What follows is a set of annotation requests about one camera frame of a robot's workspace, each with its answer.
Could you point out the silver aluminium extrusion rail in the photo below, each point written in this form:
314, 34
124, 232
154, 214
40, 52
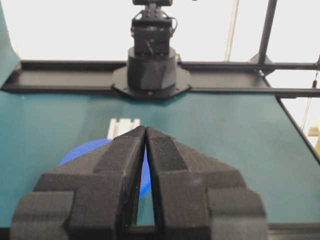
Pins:
121, 126

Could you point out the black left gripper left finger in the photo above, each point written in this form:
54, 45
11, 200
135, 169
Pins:
88, 198

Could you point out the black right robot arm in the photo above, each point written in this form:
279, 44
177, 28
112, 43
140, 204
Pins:
195, 197

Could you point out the small blue plastic gear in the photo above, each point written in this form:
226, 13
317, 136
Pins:
145, 182

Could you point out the black aluminium frame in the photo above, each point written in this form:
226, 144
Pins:
62, 77

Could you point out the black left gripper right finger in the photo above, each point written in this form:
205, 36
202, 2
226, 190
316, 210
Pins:
197, 197

